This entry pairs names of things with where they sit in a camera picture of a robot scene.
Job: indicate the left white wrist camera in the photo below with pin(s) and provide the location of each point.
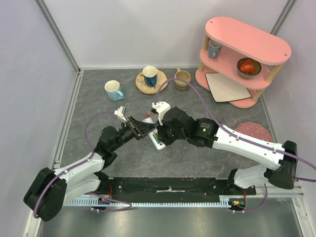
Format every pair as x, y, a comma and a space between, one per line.
120, 113

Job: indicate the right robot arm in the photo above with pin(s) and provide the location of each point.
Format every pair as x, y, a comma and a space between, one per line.
275, 163

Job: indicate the white square board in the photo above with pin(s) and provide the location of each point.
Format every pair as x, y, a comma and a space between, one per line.
224, 89

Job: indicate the pink dotted plate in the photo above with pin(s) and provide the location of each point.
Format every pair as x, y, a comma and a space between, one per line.
254, 130

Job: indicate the dark blue mug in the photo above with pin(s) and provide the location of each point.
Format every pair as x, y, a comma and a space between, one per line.
150, 74

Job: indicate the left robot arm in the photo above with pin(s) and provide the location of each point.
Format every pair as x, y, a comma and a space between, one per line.
51, 189

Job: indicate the green battery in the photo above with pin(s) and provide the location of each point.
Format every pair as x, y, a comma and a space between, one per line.
156, 138

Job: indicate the grey-blue mug on shelf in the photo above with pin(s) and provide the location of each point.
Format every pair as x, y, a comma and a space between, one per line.
213, 49

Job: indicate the orange cup in bowl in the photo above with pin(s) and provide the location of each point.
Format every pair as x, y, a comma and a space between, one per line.
247, 67

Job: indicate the grey patterned bowl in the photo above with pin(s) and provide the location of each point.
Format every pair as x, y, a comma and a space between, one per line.
257, 67

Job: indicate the white remote control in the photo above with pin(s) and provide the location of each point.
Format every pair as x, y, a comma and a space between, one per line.
158, 146

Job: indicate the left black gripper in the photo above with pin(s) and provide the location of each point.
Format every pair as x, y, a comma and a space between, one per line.
139, 128

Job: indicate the light blue mug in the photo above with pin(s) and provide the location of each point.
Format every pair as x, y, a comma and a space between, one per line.
113, 90

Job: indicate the pink three-tier shelf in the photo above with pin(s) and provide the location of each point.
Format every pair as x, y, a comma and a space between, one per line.
240, 40

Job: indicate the beige ceramic mug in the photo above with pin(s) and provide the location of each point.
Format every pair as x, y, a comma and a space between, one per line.
182, 76

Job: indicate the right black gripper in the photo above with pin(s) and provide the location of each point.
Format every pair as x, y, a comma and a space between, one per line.
162, 136

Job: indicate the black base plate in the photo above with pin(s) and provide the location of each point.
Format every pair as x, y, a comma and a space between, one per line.
169, 190

